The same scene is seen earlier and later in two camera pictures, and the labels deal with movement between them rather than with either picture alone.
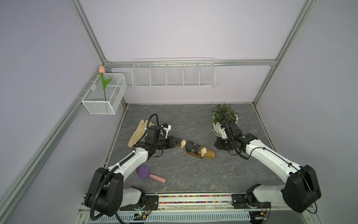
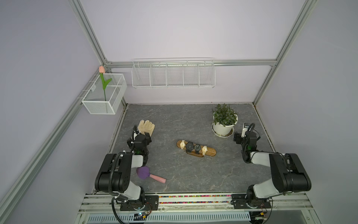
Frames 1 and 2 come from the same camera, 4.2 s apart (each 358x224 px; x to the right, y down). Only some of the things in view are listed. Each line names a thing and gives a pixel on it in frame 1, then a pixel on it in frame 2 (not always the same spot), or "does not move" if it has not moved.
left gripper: (171, 144) → (147, 138)
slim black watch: (196, 149) does not move
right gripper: (218, 145) → (237, 137)
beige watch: (203, 151) does not move
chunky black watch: (189, 146) does not move
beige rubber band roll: (183, 143) does not move
